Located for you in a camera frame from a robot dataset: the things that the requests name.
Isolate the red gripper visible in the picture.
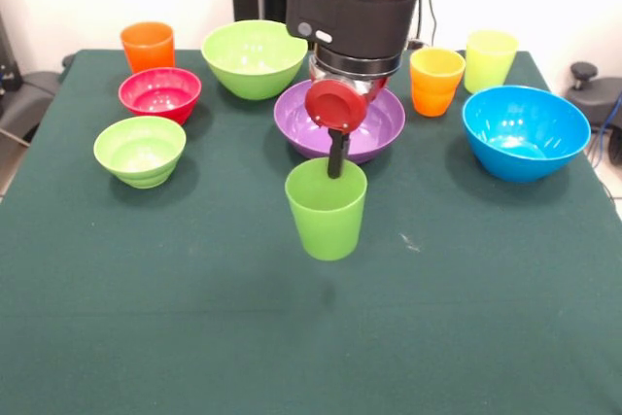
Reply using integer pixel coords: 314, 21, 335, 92
304, 76, 391, 180

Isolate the green cup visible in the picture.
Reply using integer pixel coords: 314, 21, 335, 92
284, 156, 369, 262

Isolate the blue bowl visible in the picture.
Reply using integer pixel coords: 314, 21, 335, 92
461, 85, 592, 185

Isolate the purple bowl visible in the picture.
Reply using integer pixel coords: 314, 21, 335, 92
272, 78, 407, 166

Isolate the orange cup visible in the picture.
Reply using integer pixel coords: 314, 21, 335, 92
409, 47, 467, 119

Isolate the large green bowl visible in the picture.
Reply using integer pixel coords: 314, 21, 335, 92
200, 19, 309, 101

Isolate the dark green table cloth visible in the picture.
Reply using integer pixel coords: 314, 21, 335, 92
0, 49, 622, 415

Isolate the lime yellow cup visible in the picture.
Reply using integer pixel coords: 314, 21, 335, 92
464, 29, 520, 95

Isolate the pink bowl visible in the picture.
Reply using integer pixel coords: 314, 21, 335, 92
118, 67, 203, 125

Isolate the small green bowl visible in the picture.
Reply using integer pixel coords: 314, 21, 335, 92
92, 116, 188, 190

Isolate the red-orange cup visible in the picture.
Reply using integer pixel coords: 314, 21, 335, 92
120, 20, 176, 75

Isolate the black caster base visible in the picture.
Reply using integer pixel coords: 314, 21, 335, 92
565, 61, 622, 119

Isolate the grey caster base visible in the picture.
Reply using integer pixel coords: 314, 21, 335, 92
0, 70, 63, 144

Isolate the black wall cable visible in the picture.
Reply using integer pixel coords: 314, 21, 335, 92
405, 0, 439, 52

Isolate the blue cable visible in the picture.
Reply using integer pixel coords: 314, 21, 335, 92
588, 93, 622, 169

